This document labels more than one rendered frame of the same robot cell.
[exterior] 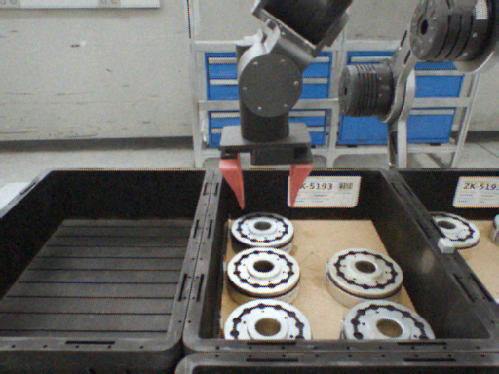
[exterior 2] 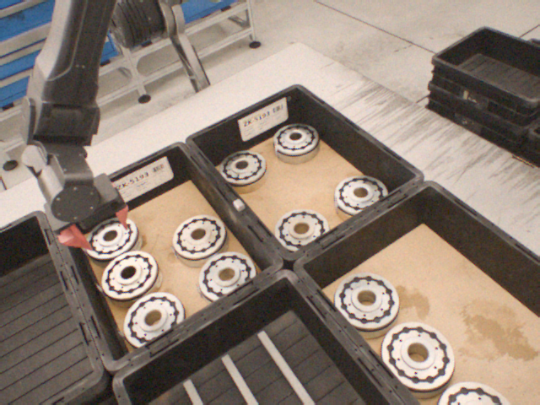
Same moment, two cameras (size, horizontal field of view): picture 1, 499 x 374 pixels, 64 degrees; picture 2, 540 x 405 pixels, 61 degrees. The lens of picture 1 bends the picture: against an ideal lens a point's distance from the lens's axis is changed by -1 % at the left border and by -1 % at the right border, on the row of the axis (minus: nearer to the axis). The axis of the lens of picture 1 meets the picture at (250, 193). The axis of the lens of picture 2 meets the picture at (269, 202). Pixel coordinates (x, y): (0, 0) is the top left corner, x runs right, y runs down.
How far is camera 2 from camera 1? 0.33 m
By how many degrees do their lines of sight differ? 27
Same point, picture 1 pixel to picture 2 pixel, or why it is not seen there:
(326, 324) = (189, 288)
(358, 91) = (126, 23)
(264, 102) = (77, 213)
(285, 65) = (78, 189)
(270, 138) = not seen: hidden behind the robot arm
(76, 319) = (10, 391)
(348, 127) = not seen: hidden behind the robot
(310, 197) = (135, 189)
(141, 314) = (58, 357)
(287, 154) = (105, 211)
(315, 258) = (162, 239)
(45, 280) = not seen: outside the picture
